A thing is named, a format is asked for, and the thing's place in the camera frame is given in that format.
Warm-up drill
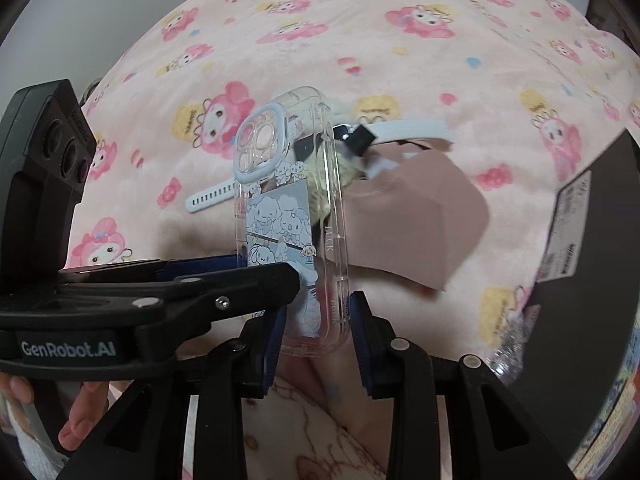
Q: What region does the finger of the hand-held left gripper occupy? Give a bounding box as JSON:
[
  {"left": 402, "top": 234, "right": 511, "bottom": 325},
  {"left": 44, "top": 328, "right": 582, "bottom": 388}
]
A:
[
  {"left": 57, "top": 254, "right": 242, "bottom": 287},
  {"left": 134, "top": 262, "right": 302, "bottom": 357}
]

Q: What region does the grey-white plush toy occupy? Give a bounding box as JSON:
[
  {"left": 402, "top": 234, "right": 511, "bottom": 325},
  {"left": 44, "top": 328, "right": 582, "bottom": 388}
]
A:
[{"left": 295, "top": 95, "right": 371, "bottom": 221}]

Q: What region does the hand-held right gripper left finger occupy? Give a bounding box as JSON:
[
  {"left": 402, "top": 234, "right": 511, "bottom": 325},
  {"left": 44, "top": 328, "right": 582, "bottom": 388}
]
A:
[{"left": 57, "top": 305, "right": 289, "bottom": 480}]

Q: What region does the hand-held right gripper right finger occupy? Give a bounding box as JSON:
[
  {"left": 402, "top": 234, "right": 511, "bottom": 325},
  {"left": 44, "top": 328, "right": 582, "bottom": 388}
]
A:
[{"left": 348, "top": 290, "right": 576, "bottom": 480}]

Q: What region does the clear printed phone case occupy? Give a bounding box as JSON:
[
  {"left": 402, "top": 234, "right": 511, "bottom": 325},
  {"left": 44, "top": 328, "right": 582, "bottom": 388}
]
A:
[{"left": 232, "top": 87, "right": 351, "bottom": 358}]

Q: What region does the pink printed blanket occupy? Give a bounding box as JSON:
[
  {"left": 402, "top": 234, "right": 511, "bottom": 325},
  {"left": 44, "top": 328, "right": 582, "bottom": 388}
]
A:
[{"left": 65, "top": 0, "right": 640, "bottom": 480}]

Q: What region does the colourful printed packet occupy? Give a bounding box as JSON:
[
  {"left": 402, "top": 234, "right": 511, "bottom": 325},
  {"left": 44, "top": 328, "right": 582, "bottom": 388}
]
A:
[{"left": 567, "top": 355, "right": 640, "bottom": 480}]

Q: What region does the black storage box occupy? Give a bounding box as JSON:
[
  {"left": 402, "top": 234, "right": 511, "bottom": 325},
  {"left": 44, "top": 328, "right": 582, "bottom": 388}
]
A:
[{"left": 520, "top": 110, "right": 640, "bottom": 480}]

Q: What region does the clear crinkled plastic wrap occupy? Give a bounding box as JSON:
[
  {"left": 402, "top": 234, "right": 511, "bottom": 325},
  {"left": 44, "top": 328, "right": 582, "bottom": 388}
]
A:
[{"left": 487, "top": 305, "right": 533, "bottom": 388}]

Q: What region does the white strap wristwatch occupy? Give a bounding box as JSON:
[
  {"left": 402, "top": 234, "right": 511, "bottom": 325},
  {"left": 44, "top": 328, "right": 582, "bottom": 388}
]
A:
[{"left": 186, "top": 121, "right": 456, "bottom": 213}]

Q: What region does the person's left hand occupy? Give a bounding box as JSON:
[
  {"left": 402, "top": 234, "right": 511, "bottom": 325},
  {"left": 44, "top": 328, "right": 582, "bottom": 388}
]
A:
[{"left": 0, "top": 375, "right": 109, "bottom": 454}]

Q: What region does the pink-brown face mask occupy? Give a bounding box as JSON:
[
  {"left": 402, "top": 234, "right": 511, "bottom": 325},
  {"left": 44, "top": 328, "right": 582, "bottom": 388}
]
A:
[{"left": 345, "top": 149, "right": 492, "bottom": 292}]

